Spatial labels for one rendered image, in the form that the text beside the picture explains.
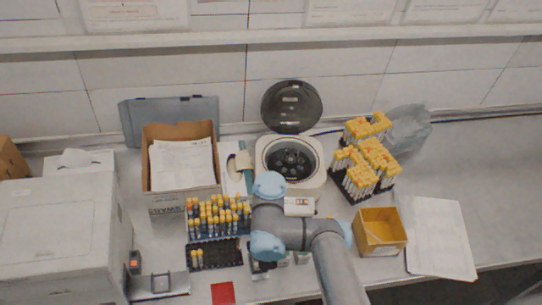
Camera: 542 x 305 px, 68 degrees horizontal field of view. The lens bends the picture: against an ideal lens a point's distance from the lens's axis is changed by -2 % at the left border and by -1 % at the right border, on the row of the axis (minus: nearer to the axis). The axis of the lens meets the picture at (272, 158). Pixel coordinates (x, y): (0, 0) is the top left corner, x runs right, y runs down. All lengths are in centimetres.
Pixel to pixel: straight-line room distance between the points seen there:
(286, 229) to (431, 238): 72
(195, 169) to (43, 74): 55
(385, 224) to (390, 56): 59
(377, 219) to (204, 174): 61
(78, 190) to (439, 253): 111
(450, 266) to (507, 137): 75
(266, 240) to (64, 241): 48
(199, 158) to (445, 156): 97
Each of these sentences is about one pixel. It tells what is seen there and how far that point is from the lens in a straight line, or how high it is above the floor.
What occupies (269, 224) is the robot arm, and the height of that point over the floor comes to 130.
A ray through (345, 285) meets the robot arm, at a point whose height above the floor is 143.
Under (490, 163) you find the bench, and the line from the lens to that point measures 185.
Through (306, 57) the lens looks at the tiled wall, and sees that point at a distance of 142.
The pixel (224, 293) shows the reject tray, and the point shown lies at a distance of 127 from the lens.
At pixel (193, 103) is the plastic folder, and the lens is 146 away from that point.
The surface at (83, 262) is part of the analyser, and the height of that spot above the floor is 118.
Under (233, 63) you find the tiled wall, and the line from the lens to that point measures 138.
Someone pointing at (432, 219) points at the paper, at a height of 89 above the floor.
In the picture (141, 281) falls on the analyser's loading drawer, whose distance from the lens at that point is 127.
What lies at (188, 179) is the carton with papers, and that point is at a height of 94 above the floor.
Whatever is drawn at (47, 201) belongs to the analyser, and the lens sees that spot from 115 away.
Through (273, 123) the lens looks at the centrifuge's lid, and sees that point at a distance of 149.
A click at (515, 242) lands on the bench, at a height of 87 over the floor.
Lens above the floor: 207
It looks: 51 degrees down
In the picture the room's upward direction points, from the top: 8 degrees clockwise
